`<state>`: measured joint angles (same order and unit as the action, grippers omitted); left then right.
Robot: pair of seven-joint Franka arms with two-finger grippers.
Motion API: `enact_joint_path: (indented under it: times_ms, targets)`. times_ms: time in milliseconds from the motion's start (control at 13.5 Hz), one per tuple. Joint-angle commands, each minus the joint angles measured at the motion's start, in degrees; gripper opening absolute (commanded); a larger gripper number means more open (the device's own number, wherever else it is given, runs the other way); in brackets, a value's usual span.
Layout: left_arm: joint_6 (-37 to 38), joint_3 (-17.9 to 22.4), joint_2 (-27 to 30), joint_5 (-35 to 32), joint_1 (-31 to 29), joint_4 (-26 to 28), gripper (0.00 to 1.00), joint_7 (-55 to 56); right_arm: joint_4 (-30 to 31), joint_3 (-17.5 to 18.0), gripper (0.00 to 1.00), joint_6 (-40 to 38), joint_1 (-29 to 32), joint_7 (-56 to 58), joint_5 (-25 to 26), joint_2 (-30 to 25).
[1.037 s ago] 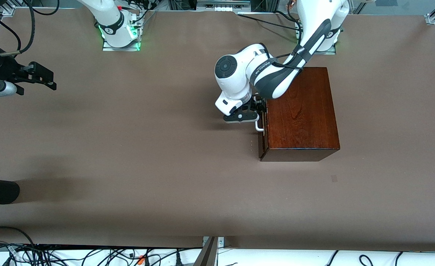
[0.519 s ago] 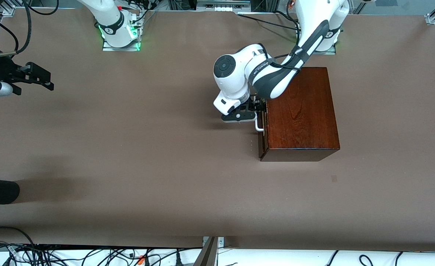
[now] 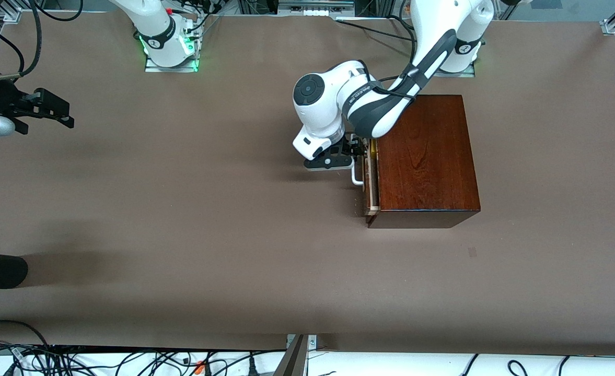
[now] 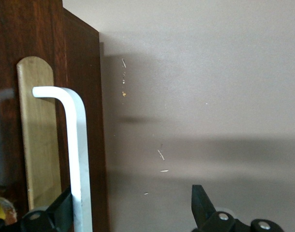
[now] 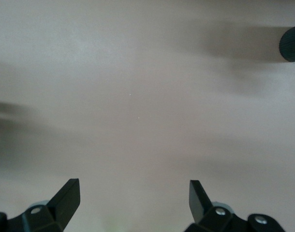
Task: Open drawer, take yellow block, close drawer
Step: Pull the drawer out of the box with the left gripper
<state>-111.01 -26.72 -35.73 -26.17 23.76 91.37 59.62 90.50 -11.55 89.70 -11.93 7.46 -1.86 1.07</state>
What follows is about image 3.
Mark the light wood drawer white handle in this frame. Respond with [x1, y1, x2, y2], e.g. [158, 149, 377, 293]
[351, 137, 381, 216]

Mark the dark brown wooden cabinet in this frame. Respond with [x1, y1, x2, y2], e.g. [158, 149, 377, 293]
[365, 94, 482, 229]

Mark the brown table cover sheet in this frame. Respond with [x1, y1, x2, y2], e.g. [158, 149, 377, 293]
[0, 11, 615, 351]

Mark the dark slanted bar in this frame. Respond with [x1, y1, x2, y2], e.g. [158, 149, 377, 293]
[273, 334, 308, 376]

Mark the black cable on table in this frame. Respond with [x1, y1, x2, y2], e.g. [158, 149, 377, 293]
[336, 17, 417, 45]

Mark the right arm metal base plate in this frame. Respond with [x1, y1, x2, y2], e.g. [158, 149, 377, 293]
[144, 32, 200, 73]

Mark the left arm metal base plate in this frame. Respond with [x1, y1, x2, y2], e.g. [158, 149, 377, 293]
[433, 63, 476, 78]

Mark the small aluminium bracket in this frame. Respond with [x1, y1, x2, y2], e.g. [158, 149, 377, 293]
[286, 334, 318, 351]

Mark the black cable tangle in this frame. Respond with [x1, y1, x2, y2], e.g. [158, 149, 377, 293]
[0, 320, 287, 376]

